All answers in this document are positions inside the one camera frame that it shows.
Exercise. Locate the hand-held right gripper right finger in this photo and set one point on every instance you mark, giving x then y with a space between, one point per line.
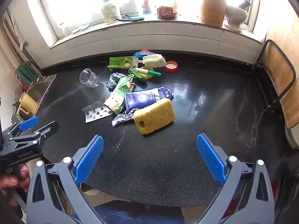
210 158

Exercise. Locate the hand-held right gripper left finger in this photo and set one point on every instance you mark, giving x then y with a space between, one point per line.
90 158

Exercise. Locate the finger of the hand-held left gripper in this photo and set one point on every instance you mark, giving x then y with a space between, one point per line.
50 128
29 122

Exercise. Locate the green plastic toy frame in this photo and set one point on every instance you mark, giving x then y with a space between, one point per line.
134 73

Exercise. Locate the white marker green cap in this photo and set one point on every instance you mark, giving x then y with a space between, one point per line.
147 71

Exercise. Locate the person's left hand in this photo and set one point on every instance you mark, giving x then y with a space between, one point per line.
10 183

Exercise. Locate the yellow cup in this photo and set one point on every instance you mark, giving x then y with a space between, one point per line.
27 102

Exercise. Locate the stainless steel sink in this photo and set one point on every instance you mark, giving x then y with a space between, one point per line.
38 91

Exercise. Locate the silver blister pack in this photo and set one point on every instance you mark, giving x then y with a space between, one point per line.
95 113

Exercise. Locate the green cloth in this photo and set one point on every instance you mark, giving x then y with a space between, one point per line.
26 72

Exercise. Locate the crumpled silver foil wrapper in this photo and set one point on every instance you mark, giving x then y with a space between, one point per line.
122 119

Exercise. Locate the clear plastic cup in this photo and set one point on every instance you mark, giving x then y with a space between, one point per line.
90 78

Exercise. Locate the yellow sponge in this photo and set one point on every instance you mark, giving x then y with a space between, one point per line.
154 116

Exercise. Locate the person's blue jeans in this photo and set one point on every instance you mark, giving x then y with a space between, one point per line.
130 217

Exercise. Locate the torn green white carton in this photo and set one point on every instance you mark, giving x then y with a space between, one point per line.
119 93

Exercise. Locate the crumpled grey wrapper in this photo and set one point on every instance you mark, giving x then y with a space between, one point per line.
113 80

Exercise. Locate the purple foil pouch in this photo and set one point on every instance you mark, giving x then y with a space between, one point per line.
144 98

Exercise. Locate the green medicine box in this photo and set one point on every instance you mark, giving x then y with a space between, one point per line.
121 63

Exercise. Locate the red jar lid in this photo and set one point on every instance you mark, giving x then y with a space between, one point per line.
171 65

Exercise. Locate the yellow plastic spool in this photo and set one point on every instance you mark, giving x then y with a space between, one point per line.
149 75

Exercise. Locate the white foam sponge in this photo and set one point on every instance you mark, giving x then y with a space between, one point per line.
154 60

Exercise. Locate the blue pink snack wrapper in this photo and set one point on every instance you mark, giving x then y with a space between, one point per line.
142 52

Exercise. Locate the dish soap bottle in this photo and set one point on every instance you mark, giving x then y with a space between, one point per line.
109 11

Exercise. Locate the wooden vase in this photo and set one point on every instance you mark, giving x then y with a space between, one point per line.
213 7

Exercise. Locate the jar of dried red spice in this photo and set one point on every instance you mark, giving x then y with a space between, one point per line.
166 12

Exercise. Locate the small red capped bottle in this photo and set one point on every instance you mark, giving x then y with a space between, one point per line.
146 8

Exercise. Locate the wooden chair black frame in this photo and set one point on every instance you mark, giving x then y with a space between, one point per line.
282 79

